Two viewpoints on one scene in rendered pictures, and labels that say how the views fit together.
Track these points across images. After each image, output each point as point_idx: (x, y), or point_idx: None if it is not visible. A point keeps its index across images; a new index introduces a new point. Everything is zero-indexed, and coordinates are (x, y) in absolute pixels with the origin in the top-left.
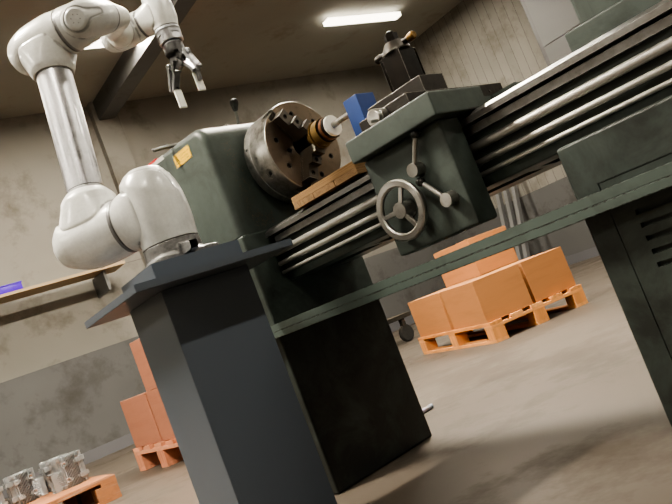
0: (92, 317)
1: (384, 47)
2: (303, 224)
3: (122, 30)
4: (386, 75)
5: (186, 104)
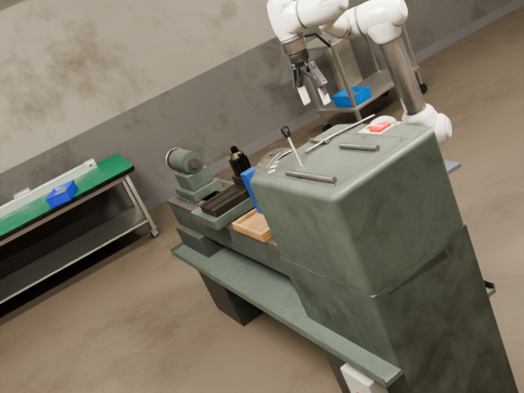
0: (448, 161)
1: (241, 150)
2: None
3: (330, 27)
4: (249, 162)
5: (323, 102)
